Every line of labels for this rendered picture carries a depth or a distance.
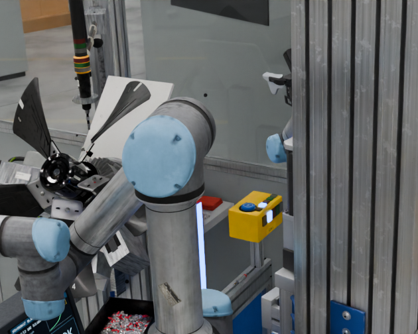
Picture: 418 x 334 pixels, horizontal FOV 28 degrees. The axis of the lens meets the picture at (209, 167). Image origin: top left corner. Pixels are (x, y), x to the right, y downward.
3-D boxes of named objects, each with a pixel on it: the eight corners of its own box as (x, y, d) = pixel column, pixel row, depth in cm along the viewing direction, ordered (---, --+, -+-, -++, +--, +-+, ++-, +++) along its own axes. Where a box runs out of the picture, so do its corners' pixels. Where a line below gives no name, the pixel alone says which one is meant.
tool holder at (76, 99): (74, 95, 234) (70, 61, 231) (99, 93, 235) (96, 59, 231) (71, 105, 226) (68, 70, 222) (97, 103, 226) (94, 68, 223)
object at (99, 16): (87, 30, 290) (85, 6, 287) (108, 29, 291) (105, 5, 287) (85, 37, 281) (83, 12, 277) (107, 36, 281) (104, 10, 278)
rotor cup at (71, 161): (53, 203, 250) (26, 190, 239) (69, 159, 253) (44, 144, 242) (91, 212, 243) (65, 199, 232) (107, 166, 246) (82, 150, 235)
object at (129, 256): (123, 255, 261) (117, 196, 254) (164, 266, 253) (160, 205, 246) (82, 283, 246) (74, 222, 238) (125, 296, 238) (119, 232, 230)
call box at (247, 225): (254, 220, 261) (253, 189, 257) (282, 226, 256) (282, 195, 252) (229, 241, 248) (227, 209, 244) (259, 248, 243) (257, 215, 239)
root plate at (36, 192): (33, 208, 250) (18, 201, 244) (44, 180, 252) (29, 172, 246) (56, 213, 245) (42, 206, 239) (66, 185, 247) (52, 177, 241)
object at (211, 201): (204, 199, 304) (203, 194, 303) (223, 202, 301) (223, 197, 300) (193, 207, 298) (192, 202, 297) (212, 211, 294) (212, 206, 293)
